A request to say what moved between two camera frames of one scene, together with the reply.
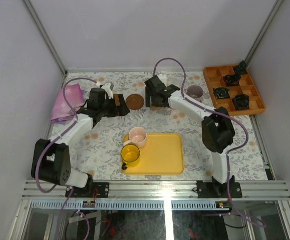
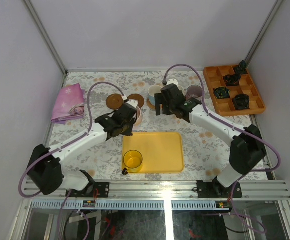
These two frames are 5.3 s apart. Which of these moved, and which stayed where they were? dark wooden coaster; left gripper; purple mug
Moved: left gripper
Stayed: dark wooden coaster; purple mug
